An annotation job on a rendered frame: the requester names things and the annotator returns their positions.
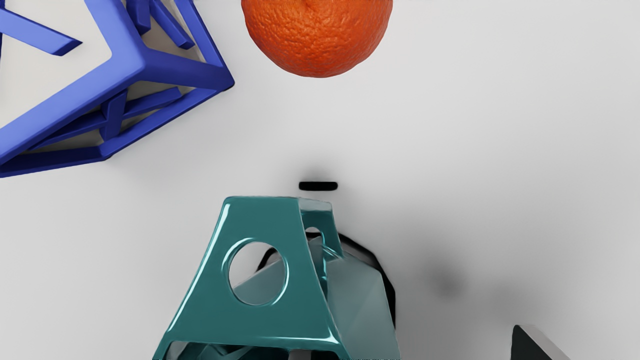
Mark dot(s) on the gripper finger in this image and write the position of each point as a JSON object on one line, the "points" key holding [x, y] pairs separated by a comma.
{"points": [[532, 346]]}

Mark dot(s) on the teal faceted mug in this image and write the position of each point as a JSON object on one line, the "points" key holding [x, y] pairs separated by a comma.
{"points": [[260, 310]]}

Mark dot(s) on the orange fruit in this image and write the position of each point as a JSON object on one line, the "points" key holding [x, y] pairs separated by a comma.
{"points": [[316, 35]]}

